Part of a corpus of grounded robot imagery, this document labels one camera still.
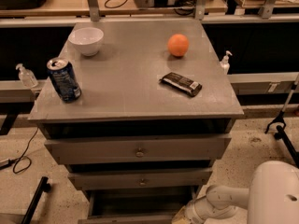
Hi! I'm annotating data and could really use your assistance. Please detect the grey middle drawer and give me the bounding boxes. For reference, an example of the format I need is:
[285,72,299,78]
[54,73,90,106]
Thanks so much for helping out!
[68,168,212,190]

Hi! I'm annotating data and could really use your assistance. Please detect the grey bottom drawer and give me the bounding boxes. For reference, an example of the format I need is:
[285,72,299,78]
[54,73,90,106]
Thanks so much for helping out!
[78,186,198,224]

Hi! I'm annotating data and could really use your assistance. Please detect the clear sanitizer bottle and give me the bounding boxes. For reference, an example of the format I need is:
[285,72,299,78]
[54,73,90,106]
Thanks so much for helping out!
[220,50,232,74]
[16,63,38,89]

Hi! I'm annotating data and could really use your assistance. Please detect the black floor cable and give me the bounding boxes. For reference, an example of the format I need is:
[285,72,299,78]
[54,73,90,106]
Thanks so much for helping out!
[0,127,39,175]

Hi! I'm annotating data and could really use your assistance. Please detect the grey top drawer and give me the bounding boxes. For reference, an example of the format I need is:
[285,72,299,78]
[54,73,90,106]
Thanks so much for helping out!
[45,133,232,164]

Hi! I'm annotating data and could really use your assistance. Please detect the grey drawer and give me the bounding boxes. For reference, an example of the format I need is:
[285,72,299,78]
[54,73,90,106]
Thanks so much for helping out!
[78,186,198,224]
[68,168,212,190]
[45,133,232,164]

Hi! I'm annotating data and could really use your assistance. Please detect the black snack bar wrapper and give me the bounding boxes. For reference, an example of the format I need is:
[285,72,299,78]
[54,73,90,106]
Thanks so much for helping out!
[160,72,202,97]

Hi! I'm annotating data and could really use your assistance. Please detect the left clear sanitizer bottle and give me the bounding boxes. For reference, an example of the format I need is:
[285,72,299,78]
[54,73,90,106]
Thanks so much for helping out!
[16,63,38,89]

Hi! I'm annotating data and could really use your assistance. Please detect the white ceramic bowl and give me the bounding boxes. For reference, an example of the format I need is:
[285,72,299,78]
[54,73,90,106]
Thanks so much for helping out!
[68,27,104,56]

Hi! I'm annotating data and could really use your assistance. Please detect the right clear sanitizer bottle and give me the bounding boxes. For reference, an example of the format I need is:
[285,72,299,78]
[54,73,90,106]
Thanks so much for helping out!
[220,50,232,74]

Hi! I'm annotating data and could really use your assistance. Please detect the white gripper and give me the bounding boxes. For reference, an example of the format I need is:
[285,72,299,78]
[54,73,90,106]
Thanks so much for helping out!
[171,199,208,224]

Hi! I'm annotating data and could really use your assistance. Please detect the orange fruit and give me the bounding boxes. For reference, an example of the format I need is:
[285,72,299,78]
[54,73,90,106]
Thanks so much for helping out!
[167,34,189,57]

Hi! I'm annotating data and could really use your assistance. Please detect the black desk cables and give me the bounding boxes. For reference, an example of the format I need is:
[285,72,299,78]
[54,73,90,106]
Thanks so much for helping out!
[104,0,197,17]

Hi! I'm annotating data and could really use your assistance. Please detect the wooden desk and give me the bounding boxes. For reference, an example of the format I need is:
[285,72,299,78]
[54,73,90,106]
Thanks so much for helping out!
[0,0,228,19]

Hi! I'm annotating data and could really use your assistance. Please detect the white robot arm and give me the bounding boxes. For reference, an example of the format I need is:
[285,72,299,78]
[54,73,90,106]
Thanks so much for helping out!
[171,161,299,224]

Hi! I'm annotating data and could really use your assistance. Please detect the black tripod leg right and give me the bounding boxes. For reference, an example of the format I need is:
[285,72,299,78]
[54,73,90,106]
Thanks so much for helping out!
[264,75,299,170]

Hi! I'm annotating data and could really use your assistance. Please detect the grey wooden drawer cabinet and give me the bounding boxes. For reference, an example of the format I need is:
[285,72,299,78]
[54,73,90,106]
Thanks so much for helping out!
[27,17,245,224]

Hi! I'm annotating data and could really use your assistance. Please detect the black stand leg left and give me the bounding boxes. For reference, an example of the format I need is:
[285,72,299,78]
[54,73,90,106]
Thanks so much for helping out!
[21,176,51,224]

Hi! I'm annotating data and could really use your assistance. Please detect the blue soda can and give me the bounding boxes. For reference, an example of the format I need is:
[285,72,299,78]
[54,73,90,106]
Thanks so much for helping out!
[47,57,81,103]

